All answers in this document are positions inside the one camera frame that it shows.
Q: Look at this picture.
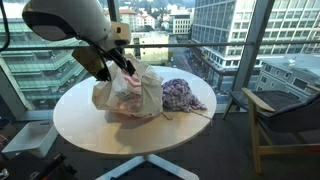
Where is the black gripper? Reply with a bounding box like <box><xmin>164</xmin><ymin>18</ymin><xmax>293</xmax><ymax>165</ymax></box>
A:
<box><xmin>98</xmin><ymin>44</ymin><xmax>137</xmax><ymax>77</ymax></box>

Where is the white plastic shopping bag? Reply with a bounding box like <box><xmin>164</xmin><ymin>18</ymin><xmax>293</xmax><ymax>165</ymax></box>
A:
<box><xmin>92</xmin><ymin>53</ymin><xmax>165</xmax><ymax>118</ymax></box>

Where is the purple plaid shirt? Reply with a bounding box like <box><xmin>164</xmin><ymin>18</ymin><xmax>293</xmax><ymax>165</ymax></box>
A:
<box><xmin>161</xmin><ymin>78</ymin><xmax>209</xmax><ymax>113</ymax></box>

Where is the narrow window mullion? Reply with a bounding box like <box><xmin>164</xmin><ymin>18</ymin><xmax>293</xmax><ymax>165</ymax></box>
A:
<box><xmin>107</xmin><ymin>0</ymin><xmax>123</xmax><ymax>24</ymax></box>

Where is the dark window handrail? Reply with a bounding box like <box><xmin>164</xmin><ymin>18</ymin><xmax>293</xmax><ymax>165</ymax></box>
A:
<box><xmin>0</xmin><ymin>41</ymin><xmax>320</xmax><ymax>52</ymax></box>

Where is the round white table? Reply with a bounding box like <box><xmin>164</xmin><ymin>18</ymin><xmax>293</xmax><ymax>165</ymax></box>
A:
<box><xmin>52</xmin><ymin>65</ymin><xmax>218</xmax><ymax>180</ymax></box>

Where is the white plastic bin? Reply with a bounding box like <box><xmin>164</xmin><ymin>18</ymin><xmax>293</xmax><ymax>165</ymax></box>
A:
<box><xmin>1</xmin><ymin>119</ymin><xmax>59</xmax><ymax>158</ymax></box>

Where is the grey slanted window column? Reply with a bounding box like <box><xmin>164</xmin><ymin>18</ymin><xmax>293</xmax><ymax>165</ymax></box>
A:
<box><xmin>231</xmin><ymin>0</ymin><xmax>276</xmax><ymax>93</ymax></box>

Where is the black equipment stand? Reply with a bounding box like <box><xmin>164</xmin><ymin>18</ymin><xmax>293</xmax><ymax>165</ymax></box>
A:
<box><xmin>0</xmin><ymin>151</ymin><xmax>79</xmax><ymax>180</ymax></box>

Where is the dark grey chair cushion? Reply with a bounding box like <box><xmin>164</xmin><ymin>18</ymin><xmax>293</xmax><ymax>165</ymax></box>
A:
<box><xmin>229</xmin><ymin>89</ymin><xmax>320</xmax><ymax>133</ymax></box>

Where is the thin brown string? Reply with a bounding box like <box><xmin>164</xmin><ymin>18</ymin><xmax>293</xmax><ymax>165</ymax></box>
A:
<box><xmin>160</xmin><ymin>109</ymin><xmax>213</xmax><ymax>121</ymax></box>

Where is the wooden armchair frame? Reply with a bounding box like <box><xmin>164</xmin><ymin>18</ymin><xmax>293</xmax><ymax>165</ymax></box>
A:
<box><xmin>222</xmin><ymin>84</ymin><xmax>320</xmax><ymax>175</ymax></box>

